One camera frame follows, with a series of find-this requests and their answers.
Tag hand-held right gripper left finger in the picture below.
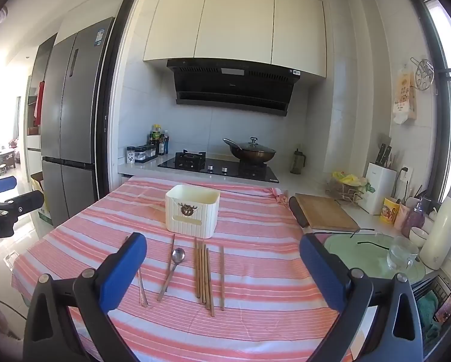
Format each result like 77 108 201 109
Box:
23 232 148 362

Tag black range hood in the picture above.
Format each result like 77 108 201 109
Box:
167 59 301 117

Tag yellow printed cup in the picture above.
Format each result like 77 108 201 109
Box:
380 196 400 226

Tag teal cloth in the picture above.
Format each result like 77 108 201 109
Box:
416 292 442 342

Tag wall socket with plug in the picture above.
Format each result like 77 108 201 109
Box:
399 166 413 194

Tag white bowl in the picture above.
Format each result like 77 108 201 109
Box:
409 226 430 249

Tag black straw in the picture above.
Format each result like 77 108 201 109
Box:
355 239 390 250

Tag black window frame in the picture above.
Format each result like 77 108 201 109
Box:
406 0 451 219

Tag pink striped tablecloth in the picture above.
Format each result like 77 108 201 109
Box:
11 176 358 362

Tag metal wire trivet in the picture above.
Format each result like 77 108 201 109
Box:
410 57 439 95

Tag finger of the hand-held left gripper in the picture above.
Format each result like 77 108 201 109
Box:
0 189 45 217
0 175 17 199

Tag wooden cutting board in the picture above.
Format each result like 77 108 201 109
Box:
294 193 361 232

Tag glass wok lid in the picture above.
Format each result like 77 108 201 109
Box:
235 137 273 152

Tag black oblong holder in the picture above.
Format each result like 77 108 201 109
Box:
288 196 310 229

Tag clear glass mug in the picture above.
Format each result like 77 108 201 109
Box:
386 236 420 271

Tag green round glass tray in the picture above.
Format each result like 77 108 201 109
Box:
323 232 426 280

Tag metal spoon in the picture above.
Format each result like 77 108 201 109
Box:
157 248 186 302
164 234 176 292

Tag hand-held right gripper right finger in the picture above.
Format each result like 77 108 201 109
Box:
299 233 424 362

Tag cream ribbed utensil container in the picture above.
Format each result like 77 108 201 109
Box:
165 185 221 239

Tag grey refrigerator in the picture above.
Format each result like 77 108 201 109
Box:
40 17 115 227

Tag hanging printed bag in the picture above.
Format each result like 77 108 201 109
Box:
393 68 418 125

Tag white wall cabinet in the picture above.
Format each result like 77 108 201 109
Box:
143 0 328 79

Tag wire vegetable basket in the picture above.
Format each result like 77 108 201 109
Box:
325 171 373 201

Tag dark glass jug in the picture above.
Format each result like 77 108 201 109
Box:
289 148 306 175

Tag purple soap bottle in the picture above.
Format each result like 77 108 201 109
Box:
401 198 432 239

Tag dark wok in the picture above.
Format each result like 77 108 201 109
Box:
222 138 277 164

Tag pink cup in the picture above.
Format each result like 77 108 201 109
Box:
393 202 411 230

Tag smartphone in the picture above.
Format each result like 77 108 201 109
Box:
434 280 451 325

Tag white knife block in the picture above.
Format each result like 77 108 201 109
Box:
362 161 397 215

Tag metal fork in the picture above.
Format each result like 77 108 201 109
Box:
125 235 149 308

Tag black handled knives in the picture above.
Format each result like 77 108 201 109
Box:
376 144 393 168

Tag white thermos bottle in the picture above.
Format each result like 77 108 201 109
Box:
419 181 451 271

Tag red hanging cloth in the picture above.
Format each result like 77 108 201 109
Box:
34 81 45 125

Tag black gas stove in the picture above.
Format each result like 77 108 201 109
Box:
157 150 279 182

